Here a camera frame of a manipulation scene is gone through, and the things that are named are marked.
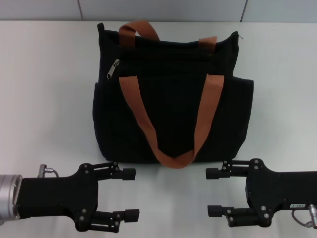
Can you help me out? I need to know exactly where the left arm connector cable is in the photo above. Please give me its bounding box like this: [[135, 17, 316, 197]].
[[37, 163, 60, 179]]

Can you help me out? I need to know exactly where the black fabric bag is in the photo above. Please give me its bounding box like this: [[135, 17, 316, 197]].
[[93, 21, 255, 170]]

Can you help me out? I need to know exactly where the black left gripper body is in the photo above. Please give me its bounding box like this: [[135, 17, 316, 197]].
[[15, 163, 100, 233]]

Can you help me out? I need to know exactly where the arm connector cable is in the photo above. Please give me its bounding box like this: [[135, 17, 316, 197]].
[[37, 163, 60, 179], [291, 203, 317, 230]]

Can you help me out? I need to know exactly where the right arm connector cable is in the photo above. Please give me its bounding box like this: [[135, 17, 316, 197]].
[[291, 203, 317, 230]]

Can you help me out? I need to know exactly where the silver metal zipper pull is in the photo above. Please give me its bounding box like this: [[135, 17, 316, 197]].
[[106, 59, 122, 79]]

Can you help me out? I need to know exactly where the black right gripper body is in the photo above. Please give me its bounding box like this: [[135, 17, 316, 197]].
[[245, 158, 317, 228]]

